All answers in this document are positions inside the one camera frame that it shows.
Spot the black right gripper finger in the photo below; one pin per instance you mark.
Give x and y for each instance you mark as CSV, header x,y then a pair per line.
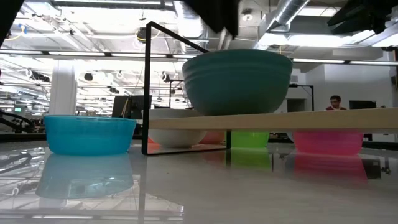
x,y
351,15
357,26

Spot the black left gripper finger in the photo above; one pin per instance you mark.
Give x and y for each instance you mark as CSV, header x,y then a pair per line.
x,y
208,12
231,18

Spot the dark teal bowl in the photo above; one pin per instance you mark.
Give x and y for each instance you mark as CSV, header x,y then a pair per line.
x,y
236,84

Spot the salmon pink bowl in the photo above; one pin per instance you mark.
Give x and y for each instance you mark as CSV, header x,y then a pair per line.
x,y
214,137

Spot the translucent green plastic bowl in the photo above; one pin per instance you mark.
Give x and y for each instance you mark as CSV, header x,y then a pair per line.
x,y
250,139

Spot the white bowl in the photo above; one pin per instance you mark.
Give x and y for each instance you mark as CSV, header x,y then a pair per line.
x,y
175,138

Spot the translucent blue plastic bowl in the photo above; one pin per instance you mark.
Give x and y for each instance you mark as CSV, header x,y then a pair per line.
x,y
88,135

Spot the wooden shelf board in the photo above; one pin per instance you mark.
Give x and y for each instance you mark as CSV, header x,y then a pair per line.
x,y
280,119

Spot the black computer monitor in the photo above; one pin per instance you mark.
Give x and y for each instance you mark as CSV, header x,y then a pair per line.
x,y
362,104

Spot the person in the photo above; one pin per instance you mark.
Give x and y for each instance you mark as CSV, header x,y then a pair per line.
x,y
335,104

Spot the translucent pink plastic bowl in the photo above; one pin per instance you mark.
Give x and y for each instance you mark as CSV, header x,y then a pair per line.
x,y
328,142

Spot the large dark monitor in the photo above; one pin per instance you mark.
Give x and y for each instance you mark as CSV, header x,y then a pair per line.
x,y
130,106

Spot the white building pillar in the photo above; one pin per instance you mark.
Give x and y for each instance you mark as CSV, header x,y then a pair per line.
x,y
62,88

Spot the green exit sign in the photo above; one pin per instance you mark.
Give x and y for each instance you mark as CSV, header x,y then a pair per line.
x,y
17,109

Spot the silver ceiling air duct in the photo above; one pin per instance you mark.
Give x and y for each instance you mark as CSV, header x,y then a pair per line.
x,y
284,14

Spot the black metal shelf frame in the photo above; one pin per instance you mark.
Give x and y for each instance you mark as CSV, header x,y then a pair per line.
x,y
147,93

